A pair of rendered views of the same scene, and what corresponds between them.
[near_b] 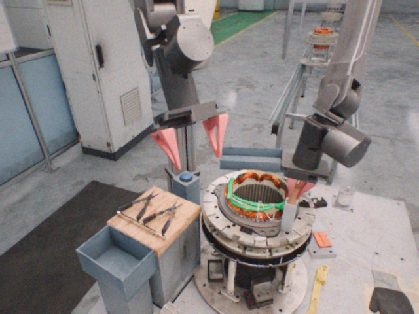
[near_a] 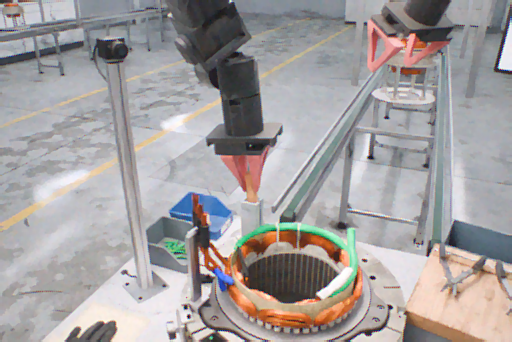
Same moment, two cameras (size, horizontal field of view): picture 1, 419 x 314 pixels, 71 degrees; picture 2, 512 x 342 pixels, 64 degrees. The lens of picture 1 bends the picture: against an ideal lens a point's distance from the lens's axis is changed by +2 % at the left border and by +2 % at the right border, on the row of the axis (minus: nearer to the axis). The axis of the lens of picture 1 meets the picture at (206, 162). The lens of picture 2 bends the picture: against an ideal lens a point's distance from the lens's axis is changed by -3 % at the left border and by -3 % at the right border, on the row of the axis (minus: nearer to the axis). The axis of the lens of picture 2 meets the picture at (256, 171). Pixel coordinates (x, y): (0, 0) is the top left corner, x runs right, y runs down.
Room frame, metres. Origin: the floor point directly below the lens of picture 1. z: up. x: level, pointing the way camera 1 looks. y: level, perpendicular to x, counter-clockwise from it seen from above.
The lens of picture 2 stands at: (1.13, -0.20, 1.51)
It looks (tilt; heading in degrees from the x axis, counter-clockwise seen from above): 26 degrees down; 181
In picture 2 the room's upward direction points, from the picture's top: straight up
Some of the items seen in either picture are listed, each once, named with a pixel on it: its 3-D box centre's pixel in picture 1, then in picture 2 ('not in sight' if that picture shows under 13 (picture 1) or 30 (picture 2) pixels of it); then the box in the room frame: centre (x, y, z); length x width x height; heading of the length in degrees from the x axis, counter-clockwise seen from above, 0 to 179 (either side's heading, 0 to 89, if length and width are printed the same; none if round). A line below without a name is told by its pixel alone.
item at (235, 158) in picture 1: (249, 183); not in sight; (0.96, -0.18, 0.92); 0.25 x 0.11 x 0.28; 85
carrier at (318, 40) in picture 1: (319, 48); not in sight; (3.43, -1.27, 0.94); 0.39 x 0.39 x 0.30
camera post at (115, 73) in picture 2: not in sight; (131, 188); (0.29, -0.49, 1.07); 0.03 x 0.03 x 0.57; 43
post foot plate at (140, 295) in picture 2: not in sight; (145, 285); (0.29, -0.49, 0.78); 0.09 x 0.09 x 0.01; 43
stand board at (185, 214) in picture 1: (156, 216); (480, 299); (0.63, 0.15, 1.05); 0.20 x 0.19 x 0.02; 147
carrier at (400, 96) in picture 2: not in sight; (406, 72); (-1.48, 0.71, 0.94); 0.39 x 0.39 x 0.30
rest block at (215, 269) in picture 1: (216, 269); not in sight; (0.61, -0.03, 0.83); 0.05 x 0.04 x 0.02; 1
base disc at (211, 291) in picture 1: (249, 267); not in sight; (0.65, -0.15, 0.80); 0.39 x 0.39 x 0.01
